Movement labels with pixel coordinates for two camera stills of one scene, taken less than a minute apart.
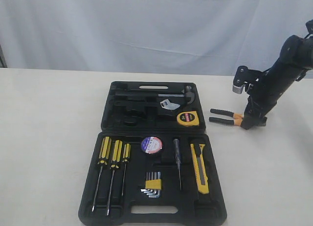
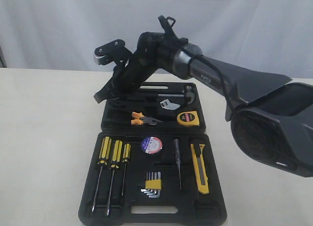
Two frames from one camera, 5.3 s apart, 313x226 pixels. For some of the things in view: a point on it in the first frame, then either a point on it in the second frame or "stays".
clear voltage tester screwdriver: x=175 y=142 stays
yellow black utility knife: x=199 y=157 stays
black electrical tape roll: x=151 y=145 stays
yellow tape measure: x=188 y=118 stays
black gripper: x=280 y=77 -> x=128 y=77
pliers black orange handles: x=236 y=121 -> x=140 y=119
